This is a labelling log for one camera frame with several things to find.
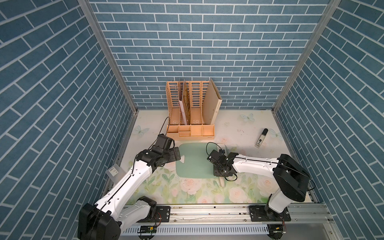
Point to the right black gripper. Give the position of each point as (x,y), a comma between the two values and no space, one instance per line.
(215,174)

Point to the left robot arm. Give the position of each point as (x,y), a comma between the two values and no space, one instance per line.
(120,195)

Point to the aluminium mounting rail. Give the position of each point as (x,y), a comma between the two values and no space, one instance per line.
(148,220)

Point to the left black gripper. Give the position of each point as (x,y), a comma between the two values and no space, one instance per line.
(173,156)

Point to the clear plastic labelled box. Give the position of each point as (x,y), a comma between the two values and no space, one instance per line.
(115,173)

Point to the green cutting board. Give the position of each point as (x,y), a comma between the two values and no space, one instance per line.
(193,163)

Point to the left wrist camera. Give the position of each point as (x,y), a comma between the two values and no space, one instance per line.
(162,144)

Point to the wooden file organizer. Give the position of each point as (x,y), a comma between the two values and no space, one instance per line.
(203,102)

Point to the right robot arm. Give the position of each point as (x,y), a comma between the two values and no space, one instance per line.
(292,179)

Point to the book in organizer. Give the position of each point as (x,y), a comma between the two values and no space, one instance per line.
(182,95)

